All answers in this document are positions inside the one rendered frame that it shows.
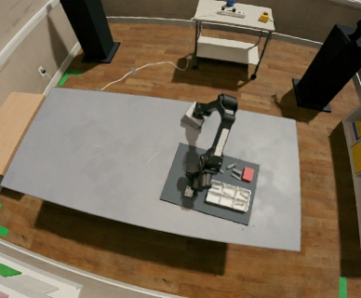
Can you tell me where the pink rectangular block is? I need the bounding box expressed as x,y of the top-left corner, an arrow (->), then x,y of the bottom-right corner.
242,168 -> 254,182

